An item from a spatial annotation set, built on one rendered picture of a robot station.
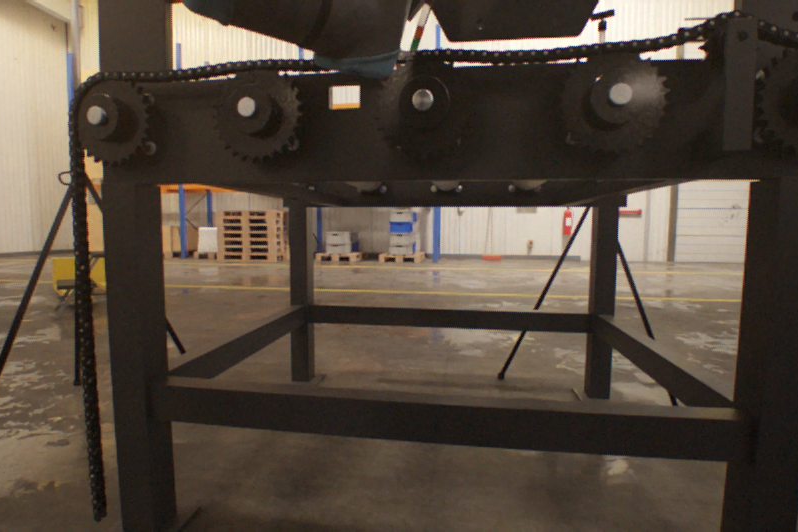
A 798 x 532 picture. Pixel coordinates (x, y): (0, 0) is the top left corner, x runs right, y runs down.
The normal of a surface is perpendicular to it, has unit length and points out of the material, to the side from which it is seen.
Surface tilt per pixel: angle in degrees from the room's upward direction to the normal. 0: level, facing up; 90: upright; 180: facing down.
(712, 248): 90
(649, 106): 90
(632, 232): 90
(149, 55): 90
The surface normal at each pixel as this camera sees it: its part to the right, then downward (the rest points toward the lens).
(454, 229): -0.15, 0.08
